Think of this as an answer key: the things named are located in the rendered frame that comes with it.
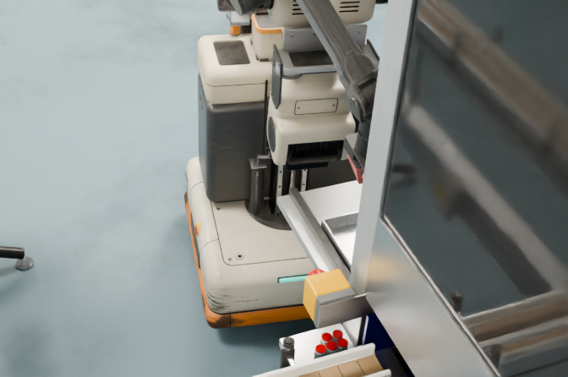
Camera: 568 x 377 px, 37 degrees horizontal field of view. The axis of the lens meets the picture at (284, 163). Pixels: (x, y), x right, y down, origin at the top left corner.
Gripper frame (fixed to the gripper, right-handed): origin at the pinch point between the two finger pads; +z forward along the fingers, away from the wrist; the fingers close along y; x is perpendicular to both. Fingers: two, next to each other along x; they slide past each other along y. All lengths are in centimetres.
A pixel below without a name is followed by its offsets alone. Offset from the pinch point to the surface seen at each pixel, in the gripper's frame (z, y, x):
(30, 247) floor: 117, -100, -68
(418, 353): -9.8, 47.1, -12.3
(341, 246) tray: 14.9, 4.7, -4.7
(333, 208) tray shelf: 16.8, -7.6, -1.1
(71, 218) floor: 119, -111, -51
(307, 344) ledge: 11.8, 27.6, -21.9
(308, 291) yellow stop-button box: -1.4, 24.6, -21.9
